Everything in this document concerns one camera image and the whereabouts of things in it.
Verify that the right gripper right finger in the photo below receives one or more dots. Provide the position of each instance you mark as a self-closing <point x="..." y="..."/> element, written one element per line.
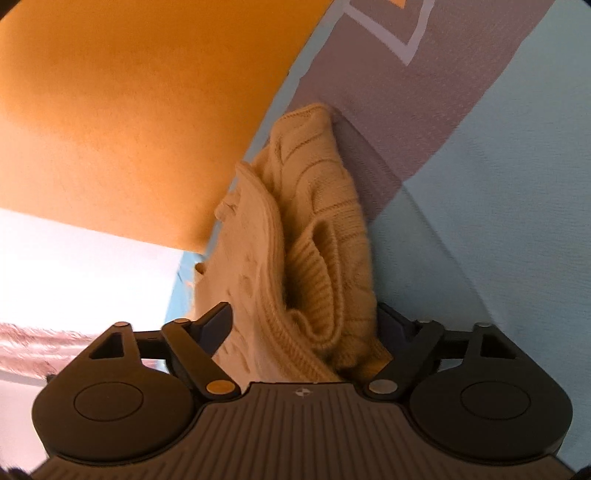
<point x="413" y="346"/>

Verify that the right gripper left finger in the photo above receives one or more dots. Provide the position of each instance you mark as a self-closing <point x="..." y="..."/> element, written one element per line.
<point x="192" y="345"/>

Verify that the mustard cable-knit cardigan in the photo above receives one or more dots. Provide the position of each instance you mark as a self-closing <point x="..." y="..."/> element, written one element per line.
<point x="292" y="259"/>

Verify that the pale patterned curtain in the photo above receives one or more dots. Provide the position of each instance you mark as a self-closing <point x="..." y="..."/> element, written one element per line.
<point x="36" y="353"/>

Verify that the blue grey patterned bedsheet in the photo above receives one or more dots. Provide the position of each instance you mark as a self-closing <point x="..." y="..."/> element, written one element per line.
<point x="465" y="126"/>

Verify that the orange headboard panel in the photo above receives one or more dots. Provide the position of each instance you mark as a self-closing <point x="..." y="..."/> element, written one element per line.
<point x="128" y="117"/>

